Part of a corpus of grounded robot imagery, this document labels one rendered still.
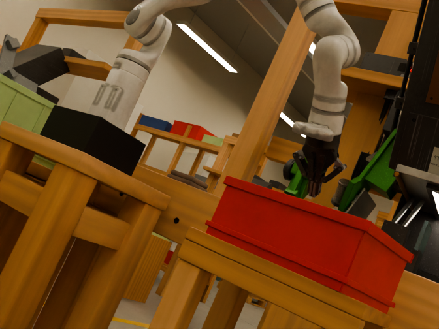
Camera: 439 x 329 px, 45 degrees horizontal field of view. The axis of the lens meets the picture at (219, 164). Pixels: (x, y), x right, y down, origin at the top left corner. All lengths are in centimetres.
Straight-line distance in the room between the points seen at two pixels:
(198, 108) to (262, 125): 875
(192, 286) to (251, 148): 116
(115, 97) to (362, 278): 73
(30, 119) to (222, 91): 980
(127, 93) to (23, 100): 32
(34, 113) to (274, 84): 99
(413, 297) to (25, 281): 78
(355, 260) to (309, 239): 9
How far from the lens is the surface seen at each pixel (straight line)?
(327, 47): 109
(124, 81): 133
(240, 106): 1170
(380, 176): 149
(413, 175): 128
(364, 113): 197
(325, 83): 112
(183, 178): 145
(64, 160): 116
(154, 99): 1002
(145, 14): 136
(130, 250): 132
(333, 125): 114
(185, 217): 137
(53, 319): 156
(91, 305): 133
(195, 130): 771
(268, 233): 94
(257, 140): 205
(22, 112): 152
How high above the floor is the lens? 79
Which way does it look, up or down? 8 degrees up
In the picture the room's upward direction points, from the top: 24 degrees clockwise
